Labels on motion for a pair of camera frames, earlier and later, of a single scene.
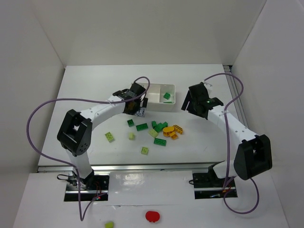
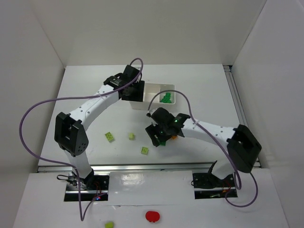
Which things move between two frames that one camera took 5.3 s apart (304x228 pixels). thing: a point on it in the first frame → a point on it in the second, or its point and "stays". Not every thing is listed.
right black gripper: x=190 y=100 → x=155 y=134
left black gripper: x=141 y=108 → x=138 y=90
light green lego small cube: x=131 y=136 stays
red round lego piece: x=152 y=216 stays
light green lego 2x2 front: x=144 y=150 stays
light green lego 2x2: x=109 y=137 stays
